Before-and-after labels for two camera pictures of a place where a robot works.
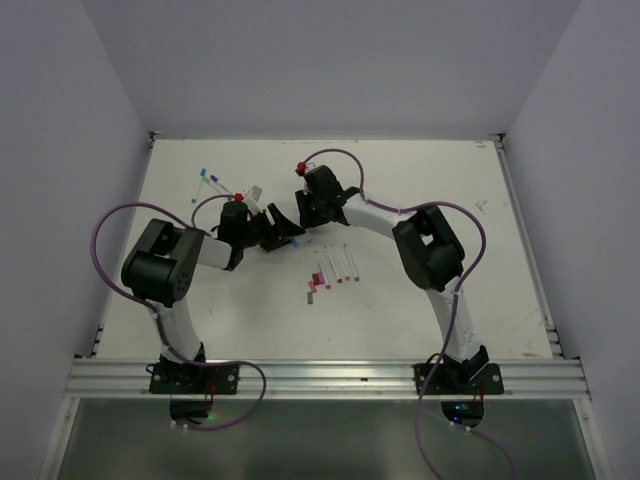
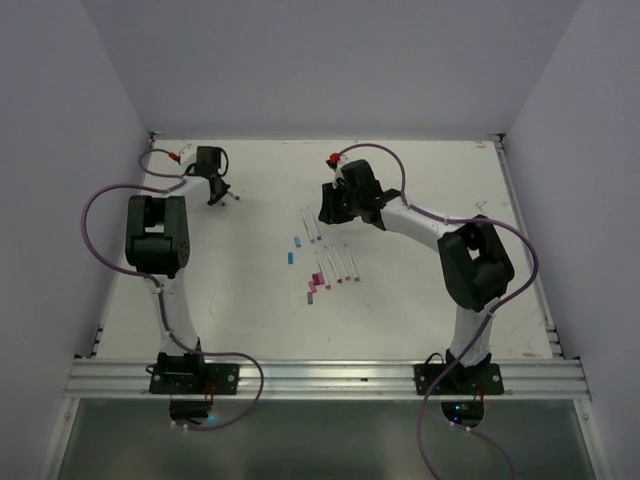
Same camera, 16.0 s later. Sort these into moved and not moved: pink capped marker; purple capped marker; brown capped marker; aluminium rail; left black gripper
Moved: left black gripper
Not moved: purple capped marker; aluminium rail; brown capped marker; pink capped marker
